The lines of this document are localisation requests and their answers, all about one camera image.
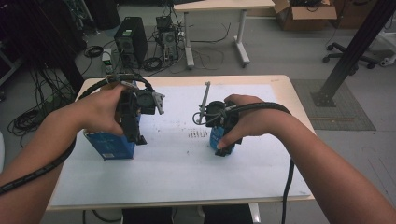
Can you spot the black office chair base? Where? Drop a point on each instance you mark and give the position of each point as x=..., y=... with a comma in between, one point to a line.
x=345, y=56

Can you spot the white power strip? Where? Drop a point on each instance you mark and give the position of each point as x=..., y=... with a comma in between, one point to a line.
x=107, y=59

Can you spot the black computer tower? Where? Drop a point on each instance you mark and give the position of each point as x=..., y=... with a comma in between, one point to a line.
x=132, y=39

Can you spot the open brown cardboard box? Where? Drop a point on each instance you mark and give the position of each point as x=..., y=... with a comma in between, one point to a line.
x=308, y=17

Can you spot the closed brown cardboard box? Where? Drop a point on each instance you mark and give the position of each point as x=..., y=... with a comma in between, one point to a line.
x=351, y=14

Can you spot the blue cardboard box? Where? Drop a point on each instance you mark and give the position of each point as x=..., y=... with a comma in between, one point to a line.
x=112, y=146

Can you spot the blue bottle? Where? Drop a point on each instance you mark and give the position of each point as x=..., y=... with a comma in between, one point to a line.
x=214, y=137

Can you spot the open-sided computer tower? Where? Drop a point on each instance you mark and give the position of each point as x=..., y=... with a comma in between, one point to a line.
x=168, y=40

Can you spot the white table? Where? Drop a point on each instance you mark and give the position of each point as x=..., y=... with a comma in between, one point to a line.
x=180, y=174

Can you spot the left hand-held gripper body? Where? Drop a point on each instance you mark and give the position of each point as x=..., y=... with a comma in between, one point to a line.
x=129, y=109

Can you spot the white-legged wooden desk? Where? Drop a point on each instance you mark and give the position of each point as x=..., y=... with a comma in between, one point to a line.
x=218, y=4

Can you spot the grey floor mat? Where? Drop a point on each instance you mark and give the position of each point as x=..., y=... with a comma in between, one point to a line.
x=342, y=121

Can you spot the black aluminium post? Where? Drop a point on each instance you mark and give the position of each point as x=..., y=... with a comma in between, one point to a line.
x=351, y=53

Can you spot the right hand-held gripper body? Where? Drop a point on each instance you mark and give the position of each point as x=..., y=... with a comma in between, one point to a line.
x=216, y=113

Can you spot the person's right hand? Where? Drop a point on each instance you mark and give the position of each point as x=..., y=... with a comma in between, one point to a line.
x=258, y=118

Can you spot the person's left hand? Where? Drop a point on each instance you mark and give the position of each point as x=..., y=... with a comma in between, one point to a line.
x=99, y=112

